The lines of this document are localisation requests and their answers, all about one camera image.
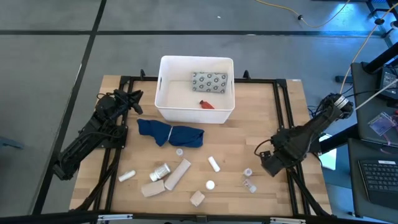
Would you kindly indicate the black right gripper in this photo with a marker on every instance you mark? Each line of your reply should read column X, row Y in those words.
column 275, row 163

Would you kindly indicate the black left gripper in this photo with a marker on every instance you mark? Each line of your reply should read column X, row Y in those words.
column 119, row 102

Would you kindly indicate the red bottle with white cap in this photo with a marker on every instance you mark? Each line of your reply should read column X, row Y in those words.
column 206, row 105

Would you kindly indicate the grey patterned pouch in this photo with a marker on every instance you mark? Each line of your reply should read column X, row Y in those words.
column 209, row 82

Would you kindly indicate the short beige bandage roll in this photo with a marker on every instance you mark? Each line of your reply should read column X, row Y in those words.
column 197, row 198

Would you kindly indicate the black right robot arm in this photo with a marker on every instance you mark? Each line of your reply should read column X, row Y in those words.
column 298, row 140

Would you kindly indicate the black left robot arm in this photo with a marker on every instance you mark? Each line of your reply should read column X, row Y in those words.
column 81, row 143

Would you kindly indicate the white plastic basket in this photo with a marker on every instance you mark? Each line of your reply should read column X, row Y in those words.
column 186, row 96

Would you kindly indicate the small clear vial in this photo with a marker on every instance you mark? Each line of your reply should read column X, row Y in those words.
column 247, row 172

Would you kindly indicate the clear tube with white cap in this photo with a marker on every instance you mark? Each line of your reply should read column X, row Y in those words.
column 250, row 186

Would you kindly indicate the white paper sheet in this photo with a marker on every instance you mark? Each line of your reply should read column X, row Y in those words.
column 329, row 160

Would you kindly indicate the blue cloth bundle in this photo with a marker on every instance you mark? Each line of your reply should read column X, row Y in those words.
column 186, row 137

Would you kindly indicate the small white gauze roll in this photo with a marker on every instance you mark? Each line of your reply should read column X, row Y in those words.
column 214, row 164
column 127, row 176

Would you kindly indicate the small grey cap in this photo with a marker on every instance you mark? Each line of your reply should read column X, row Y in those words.
column 179, row 152

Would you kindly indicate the white round cap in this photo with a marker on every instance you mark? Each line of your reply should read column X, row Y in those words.
column 210, row 184

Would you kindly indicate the clear pill bottle white cap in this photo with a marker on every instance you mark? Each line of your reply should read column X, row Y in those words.
column 159, row 172

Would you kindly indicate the long beige bandage roll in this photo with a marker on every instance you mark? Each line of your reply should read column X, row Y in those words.
column 177, row 175

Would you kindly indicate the medium beige bandage roll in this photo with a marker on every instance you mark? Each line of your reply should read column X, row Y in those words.
column 153, row 188

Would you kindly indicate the black side desk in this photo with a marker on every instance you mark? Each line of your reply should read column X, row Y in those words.
column 363, row 118

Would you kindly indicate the black laptop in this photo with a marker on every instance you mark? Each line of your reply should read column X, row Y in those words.
column 381, row 180

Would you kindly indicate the blue floor object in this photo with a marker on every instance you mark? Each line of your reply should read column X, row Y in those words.
column 9, row 143

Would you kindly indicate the black stand pole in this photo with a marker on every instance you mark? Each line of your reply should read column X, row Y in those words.
column 381, row 59

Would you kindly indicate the silver metal bracket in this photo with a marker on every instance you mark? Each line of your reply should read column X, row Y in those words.
column 115, row 217
column 287, row 220

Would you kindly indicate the black aluminium table frame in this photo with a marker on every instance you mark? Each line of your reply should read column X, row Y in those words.
column 255, row 80

